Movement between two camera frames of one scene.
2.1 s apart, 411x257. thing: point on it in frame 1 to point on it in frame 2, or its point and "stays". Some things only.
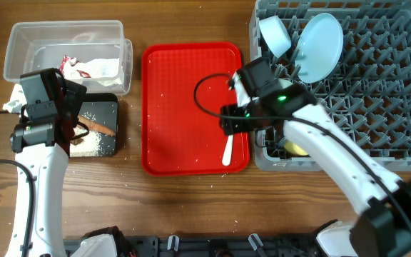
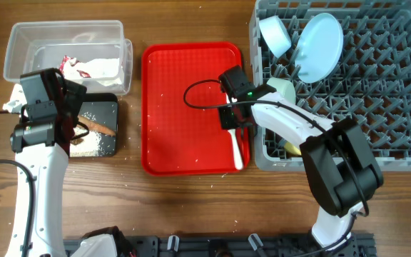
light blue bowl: (276, 35) stays
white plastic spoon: (227, 150) to (237, 158)
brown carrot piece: (96, 126) stays
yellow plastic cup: (295, 149) stays
